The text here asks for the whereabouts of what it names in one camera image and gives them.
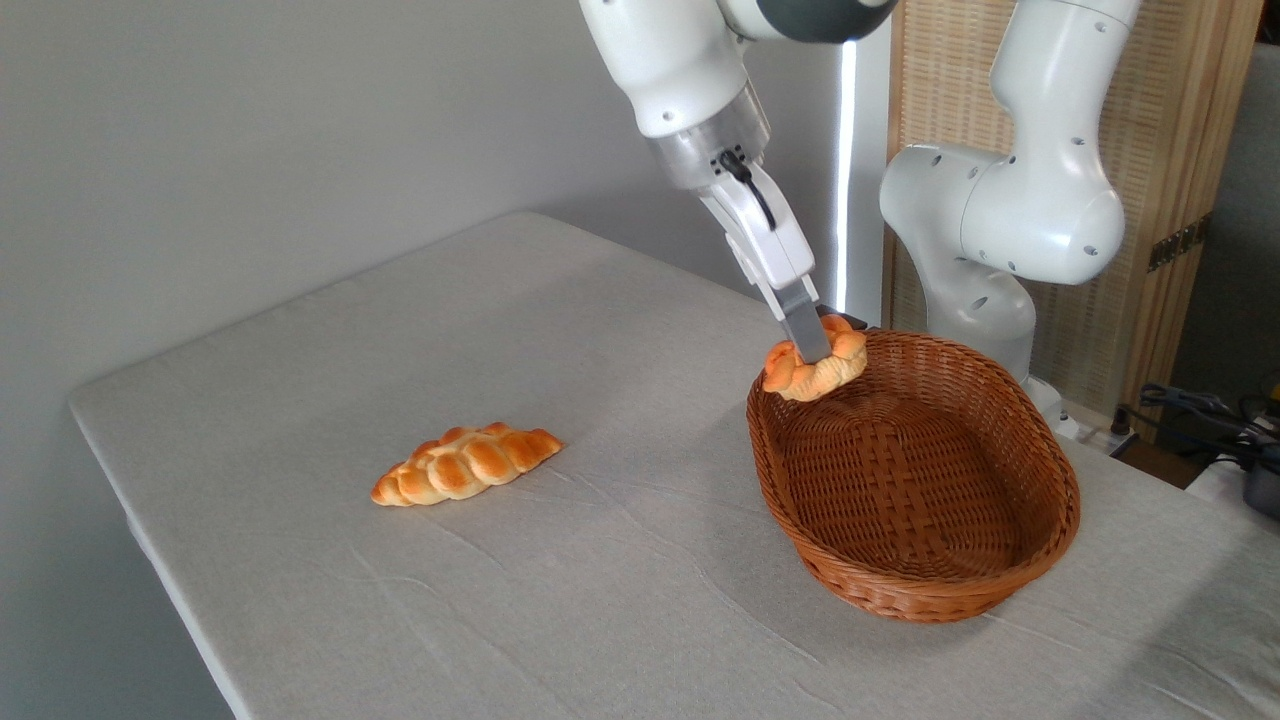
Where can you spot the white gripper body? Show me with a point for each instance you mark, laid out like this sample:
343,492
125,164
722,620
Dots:
765,240

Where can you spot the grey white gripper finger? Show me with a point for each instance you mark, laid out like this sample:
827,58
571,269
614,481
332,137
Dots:
808,330

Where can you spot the round knotted bread roll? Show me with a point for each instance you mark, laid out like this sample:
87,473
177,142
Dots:
842,375

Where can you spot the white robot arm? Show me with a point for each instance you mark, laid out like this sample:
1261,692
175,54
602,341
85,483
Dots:
670,60

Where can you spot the brown wicker basket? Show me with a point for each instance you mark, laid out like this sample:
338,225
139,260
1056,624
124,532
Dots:
915,480

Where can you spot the long braided bread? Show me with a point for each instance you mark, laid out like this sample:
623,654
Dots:
455,462

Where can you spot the white power strip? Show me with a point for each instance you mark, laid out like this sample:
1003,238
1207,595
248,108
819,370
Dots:
1110,440

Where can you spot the light grey tablecloth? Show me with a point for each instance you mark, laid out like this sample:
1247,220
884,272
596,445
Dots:
620,600

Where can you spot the dark metal screen hinge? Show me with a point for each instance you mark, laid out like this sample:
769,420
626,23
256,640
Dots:
1178,243

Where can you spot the dark grey device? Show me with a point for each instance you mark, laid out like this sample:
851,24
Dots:
1263,492

